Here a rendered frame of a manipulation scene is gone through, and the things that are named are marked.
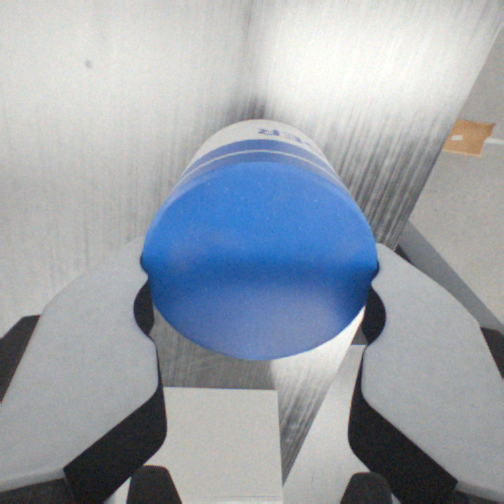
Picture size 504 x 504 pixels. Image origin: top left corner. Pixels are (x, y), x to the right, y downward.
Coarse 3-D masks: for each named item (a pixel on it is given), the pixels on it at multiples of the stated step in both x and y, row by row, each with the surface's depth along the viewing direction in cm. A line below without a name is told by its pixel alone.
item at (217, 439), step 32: (192, 416) 38; (224, 416) 38; (256, 416) 38; (160, 448) 35; (192, 448) 35; (224, 448) 35; (256, 448) 35; (128, 480) 32; (192, 480) 32; (224, 480) 32; (256, 480) 32
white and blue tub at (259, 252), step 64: (256, 128) 13; (192, 192) 9; (256, 192) 9; (320, 192) 9; (192, 256) 10; (256, 256) 10; (320, 256) 10; (192, 320) 11; (256, 320) 11; (320, 320) 11
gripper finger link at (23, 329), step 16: (32, 320) 8; (16, 336) 7; (0, 352) 7; (16, 352) 7; (0, 368) 7; (16, 368) 7; (0, 384) 6; (0, 400) 6; (0, 496) 5; (16, 496) 5; (32, 496) 5; (48, 496) 5; (64, 496) 5
